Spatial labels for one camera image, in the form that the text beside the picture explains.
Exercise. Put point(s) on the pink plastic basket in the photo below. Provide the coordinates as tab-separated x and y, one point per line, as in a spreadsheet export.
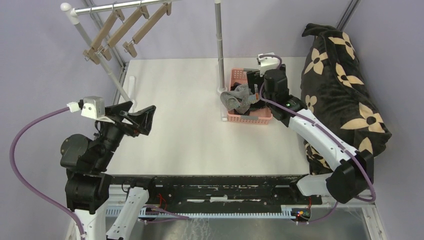
261	116

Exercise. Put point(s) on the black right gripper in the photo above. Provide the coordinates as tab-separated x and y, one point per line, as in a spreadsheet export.
254	77

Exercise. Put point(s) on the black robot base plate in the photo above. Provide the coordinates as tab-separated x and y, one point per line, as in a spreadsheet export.
239	194

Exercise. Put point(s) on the black floral blanket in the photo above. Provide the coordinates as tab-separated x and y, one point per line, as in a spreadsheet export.
334	90

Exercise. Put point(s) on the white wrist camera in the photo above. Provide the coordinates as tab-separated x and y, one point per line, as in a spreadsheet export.
268	61
92	107

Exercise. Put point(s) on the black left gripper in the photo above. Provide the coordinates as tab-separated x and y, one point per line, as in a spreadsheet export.
142	120

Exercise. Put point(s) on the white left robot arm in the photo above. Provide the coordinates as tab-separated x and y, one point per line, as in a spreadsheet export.
86	161

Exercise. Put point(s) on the aluminium frame rail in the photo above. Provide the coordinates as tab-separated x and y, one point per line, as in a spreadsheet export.
347	14

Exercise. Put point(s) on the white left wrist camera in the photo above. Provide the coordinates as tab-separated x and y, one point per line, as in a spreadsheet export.
92	107

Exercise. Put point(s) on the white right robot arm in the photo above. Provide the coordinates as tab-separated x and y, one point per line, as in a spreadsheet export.
262	140

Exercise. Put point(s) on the wooden clip hanger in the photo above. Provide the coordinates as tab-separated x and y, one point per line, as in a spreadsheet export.
129	47
124	28
96	44

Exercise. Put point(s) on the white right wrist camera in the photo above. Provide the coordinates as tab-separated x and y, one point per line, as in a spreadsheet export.
268	61

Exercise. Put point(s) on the black underwear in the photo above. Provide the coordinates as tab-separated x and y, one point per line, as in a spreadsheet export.
242	101

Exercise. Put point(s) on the grey striped boxer shorts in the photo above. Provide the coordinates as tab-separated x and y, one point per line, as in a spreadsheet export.
225	99

